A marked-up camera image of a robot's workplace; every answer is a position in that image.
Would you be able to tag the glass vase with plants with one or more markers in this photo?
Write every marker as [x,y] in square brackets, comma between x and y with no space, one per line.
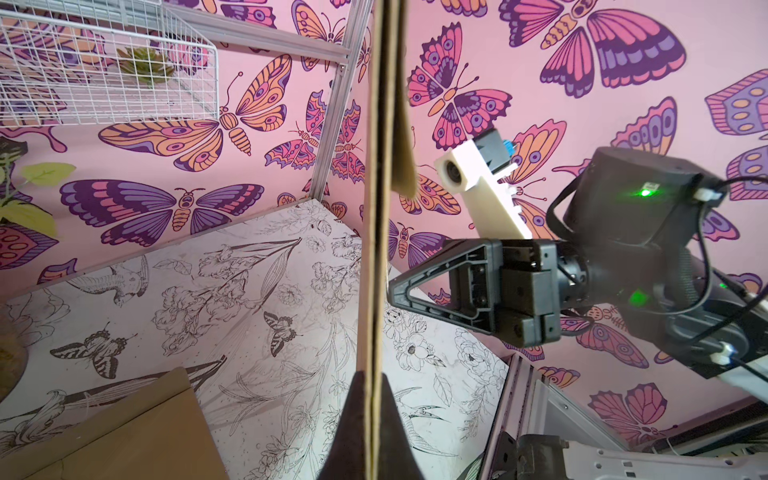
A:
[27,231]

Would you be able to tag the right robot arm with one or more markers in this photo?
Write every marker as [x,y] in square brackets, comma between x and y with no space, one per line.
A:
[622,241]

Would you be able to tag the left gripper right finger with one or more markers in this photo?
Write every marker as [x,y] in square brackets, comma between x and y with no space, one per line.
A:
[396,461]

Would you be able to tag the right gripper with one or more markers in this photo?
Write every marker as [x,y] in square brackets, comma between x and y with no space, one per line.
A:
[510,288]

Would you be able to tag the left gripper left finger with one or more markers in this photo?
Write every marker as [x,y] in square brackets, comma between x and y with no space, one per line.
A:
[346,457]

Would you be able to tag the kraft file bag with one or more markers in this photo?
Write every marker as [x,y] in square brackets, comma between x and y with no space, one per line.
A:
[384,80]
[159,432]

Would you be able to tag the green item in basket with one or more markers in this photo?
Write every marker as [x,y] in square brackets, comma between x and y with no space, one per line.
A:
[146,65]

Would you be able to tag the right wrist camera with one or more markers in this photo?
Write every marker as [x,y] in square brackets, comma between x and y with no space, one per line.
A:
[474,171]

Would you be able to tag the white wire basket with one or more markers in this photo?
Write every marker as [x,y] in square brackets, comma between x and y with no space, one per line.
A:
[59,64]

